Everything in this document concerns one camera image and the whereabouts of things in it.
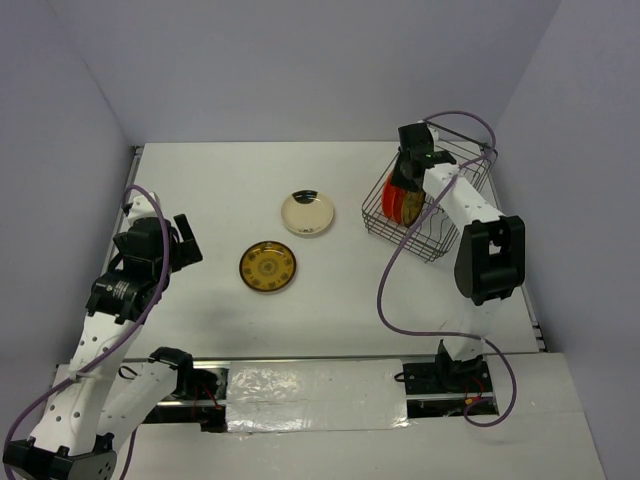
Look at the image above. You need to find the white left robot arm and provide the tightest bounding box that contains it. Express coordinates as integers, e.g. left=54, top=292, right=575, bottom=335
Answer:
left=2, top=214, right=203, bottom=479

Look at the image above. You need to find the grey wire dish rack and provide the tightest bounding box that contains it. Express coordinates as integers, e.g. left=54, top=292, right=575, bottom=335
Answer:
left=360, top=119, right=499, bottom=264

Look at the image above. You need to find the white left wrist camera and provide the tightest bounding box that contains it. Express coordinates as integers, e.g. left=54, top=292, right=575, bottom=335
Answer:
left=124, top=194, right=157, bottom=226

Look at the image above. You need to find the yellow patterned plate brown rim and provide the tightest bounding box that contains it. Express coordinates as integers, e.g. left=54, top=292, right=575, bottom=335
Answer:
left=401, top=191, right=426, bottom=227

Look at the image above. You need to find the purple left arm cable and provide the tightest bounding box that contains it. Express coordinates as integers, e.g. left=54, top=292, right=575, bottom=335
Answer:
left=2, top=185, right=169, bottom=480

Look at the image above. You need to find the cream plate floral print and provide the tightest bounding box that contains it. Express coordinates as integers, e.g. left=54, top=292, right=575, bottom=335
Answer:
left=280, top=190, right=335, bottom=237

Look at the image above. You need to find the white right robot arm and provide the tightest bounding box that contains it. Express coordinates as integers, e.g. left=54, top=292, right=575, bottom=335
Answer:
left=390, top=121, right=526, bottom=391

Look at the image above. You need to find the aluminium table edge rail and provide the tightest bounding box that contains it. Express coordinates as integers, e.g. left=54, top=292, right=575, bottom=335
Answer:
left=119, top=146, right=144, bottom=211

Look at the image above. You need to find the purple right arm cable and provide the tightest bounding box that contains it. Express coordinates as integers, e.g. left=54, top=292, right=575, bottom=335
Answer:
left=377, top=109, right=519, bottom=429

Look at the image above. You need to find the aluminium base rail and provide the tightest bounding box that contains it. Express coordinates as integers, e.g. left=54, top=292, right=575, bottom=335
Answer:
left=153, top=358, right=496, bottom=423

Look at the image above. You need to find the orange plate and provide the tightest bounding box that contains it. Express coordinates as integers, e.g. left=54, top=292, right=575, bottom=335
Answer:
left=381, top=177, right=396, bottom=220
left=392, top=187, right=406, bottom=225

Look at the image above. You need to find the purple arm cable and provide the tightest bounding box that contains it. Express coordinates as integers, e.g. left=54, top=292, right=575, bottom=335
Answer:
left=2, top=185, right=169, bottom=480
left=377, top=109, right=519, bottom=429

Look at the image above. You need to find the silver foil tape cover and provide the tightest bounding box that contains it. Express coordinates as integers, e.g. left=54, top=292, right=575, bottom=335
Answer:
left=226, top=359, right=409, bottom=434

